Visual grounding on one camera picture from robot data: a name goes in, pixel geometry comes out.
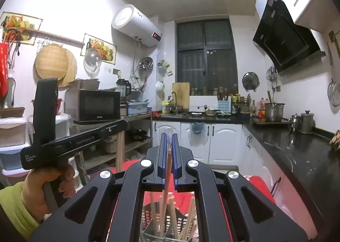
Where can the blue plastic bag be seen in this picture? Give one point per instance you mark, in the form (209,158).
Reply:
(198,128)

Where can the white water heater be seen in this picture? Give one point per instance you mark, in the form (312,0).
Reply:
(135,25)

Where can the light blue storage box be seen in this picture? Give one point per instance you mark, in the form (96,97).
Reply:
(137,109)

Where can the person's left hand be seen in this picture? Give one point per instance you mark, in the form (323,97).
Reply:
(33,194)

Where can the wooden cutting board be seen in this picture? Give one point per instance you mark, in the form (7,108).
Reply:
(182,93)

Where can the red plastic basin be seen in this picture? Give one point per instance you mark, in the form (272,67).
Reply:
(59,105)

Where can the kitchen faucet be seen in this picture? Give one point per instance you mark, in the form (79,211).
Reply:
(175,109)

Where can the yellow container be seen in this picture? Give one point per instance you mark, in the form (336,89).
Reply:
(165,108)

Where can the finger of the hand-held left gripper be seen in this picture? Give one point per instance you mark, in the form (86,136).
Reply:
(113,129)

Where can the red floral tablecloth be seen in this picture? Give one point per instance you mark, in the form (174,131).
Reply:
(257,186)

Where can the brown shallow box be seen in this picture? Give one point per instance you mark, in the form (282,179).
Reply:
(12,112)

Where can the red hanging bag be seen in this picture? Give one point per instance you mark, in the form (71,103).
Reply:
(4,66)

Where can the black electric kettle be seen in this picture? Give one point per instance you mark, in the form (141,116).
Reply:
(122,90)

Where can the dark pot lid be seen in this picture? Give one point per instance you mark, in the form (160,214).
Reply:
(250,81)

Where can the plastic drawer unit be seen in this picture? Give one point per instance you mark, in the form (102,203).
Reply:
(10,159)

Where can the blue knife holder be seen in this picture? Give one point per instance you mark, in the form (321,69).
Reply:
(224,105)

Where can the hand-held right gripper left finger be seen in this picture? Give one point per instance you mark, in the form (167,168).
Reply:
(162,162)

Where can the dried ginger root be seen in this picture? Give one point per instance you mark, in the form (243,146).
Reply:
(336,139)

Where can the black wok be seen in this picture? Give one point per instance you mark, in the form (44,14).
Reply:
(138,134)

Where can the wooden tray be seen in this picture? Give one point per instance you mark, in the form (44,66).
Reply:
(259,121)

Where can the white base cabinet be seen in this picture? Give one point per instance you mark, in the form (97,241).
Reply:
(170,141)

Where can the glass pot lid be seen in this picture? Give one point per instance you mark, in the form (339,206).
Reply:
(92,59)

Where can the hanging mesh strainer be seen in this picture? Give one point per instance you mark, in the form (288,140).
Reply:
(334,93)

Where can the row of glass jars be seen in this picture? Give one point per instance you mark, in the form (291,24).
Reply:
(205,90)

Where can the wooden wall rail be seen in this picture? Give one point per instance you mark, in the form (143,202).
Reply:
(58,37)

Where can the fruit wall poster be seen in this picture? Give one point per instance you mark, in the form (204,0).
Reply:
(18,23)
(106,51)

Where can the black microwave oven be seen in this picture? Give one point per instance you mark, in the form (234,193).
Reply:
(98,105)

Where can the cardboard box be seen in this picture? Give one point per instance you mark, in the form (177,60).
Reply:
(85,84)

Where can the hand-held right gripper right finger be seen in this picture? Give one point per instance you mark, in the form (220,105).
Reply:
(175,167)

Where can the steel stock pot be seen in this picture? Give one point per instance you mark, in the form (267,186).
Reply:
(275,112)

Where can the rice cooker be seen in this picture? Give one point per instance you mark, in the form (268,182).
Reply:
(110,146)

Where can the black plastic utensil basket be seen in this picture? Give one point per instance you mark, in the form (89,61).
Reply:
(145,216)

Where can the hanging steel bowl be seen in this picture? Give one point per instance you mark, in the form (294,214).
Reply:
(146,63)

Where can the small steel kettle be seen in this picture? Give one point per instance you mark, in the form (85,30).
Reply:
(294,123)

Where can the steel canister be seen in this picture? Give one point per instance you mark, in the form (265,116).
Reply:
(306,124)

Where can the white side cabinet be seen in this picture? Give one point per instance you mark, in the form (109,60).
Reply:
(265,157)

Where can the black range hood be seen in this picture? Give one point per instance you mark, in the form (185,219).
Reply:
(284,37)

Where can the white hanging scoop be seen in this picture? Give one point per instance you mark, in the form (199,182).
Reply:
(160,89)

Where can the dark kitchen window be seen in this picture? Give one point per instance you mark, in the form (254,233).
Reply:
(207,59)

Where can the round bamboo tray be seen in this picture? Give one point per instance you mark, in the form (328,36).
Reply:
(51,63)
(73,66)

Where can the wooden shelf rack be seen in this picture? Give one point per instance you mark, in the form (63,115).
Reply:
(138,118)

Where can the white countertop appliance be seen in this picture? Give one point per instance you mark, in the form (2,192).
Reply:
(203,102)

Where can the red sauce bottle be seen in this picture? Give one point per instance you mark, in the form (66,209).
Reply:
(261,110)

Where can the black kitchen countertop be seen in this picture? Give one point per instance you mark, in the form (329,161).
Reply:
(300,149)

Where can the bowl of food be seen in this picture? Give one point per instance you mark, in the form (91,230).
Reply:
(210,112)

